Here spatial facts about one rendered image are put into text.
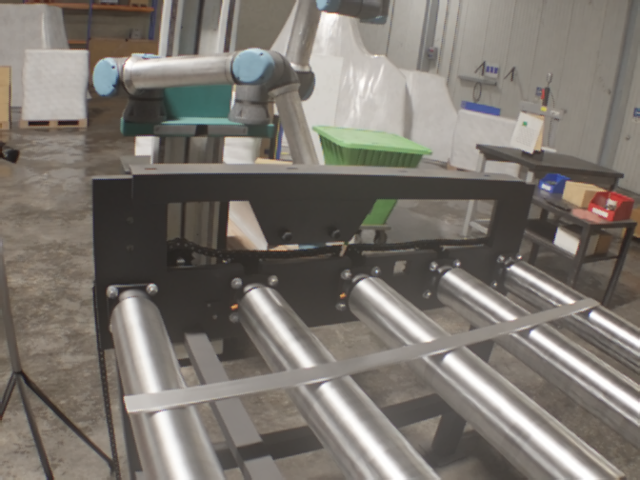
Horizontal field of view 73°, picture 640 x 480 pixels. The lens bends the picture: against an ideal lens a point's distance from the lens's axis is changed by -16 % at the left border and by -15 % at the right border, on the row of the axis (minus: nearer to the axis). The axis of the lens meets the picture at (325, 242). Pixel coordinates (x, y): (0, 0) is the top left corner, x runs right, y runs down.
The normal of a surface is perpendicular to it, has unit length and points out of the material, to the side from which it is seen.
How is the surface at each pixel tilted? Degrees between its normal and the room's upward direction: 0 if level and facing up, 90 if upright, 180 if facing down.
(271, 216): 90
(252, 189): 90
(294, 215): 90
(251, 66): 89
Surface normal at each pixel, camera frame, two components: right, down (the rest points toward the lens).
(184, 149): 0.46, 0.37
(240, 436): 0.13, -0.93
